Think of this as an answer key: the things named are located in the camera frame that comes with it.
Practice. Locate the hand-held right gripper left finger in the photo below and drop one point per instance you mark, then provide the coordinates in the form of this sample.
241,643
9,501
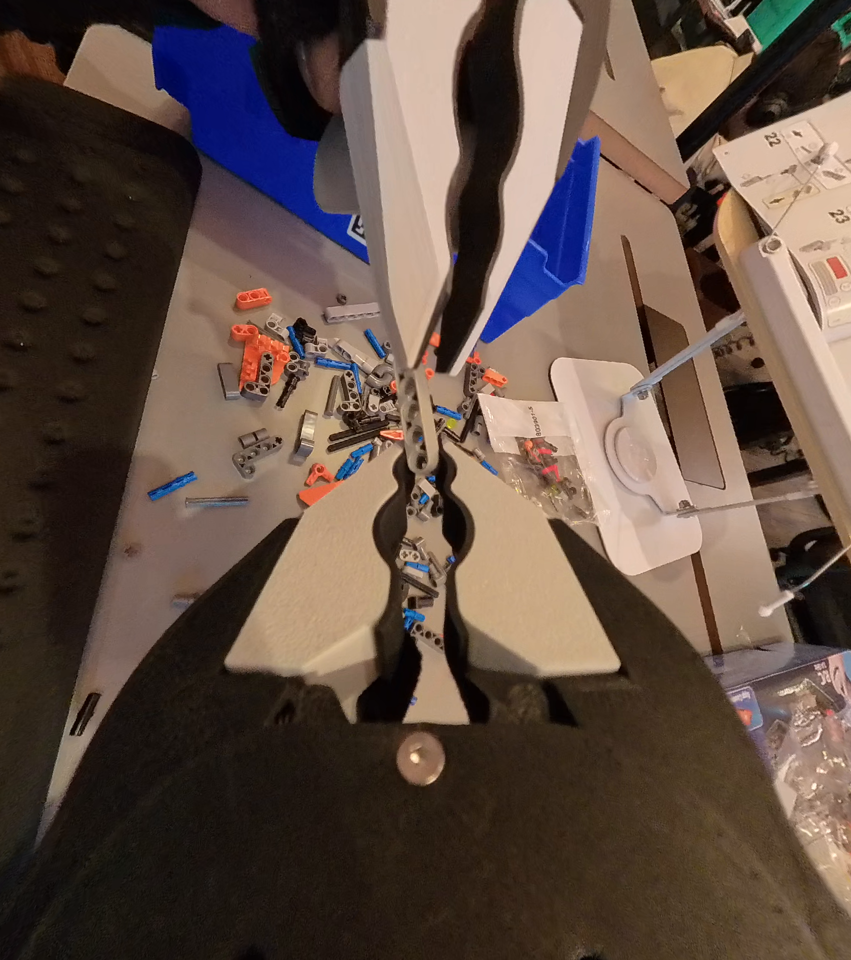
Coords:
305,600

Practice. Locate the black studded mat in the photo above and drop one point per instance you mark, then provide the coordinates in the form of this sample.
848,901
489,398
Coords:
43,450

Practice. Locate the blue plastic bin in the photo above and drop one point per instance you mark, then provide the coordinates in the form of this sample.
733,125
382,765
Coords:
245,127

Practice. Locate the small bag of brick parts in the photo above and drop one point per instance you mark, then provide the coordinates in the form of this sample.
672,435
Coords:
538,450

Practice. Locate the dark blue toy set box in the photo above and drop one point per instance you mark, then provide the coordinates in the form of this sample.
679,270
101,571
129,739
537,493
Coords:
770,690

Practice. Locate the open instruction booklet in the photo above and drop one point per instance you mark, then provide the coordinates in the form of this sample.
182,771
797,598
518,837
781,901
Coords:
845,195

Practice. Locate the white book stand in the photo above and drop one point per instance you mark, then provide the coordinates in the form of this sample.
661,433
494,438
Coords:
793,337

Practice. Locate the pile of loose brick parts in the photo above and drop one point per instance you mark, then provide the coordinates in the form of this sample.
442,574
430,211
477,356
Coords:
350,390

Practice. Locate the grey desk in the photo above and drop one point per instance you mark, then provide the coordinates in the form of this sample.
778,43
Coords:
208,247

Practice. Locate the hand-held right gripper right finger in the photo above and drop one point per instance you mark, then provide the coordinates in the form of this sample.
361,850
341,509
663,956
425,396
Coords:
538,600

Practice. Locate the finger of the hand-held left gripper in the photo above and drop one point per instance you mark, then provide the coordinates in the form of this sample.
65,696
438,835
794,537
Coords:
553,90
410,150

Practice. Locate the light grey holed brick beam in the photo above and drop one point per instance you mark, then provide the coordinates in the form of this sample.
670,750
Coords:
418,435

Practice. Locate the black brick pin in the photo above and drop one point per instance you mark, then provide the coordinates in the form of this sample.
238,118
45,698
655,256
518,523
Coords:
85,714

